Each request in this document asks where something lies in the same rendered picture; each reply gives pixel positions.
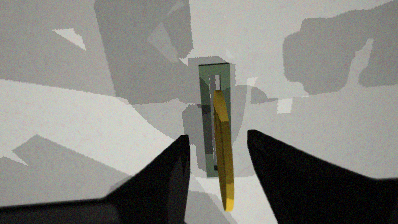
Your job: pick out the gold coin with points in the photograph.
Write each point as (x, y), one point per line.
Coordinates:
(223, 151)

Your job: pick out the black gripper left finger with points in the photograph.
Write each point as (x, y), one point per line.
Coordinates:
(155, 195)

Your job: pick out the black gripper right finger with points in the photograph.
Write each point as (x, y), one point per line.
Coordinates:
(304, 189)

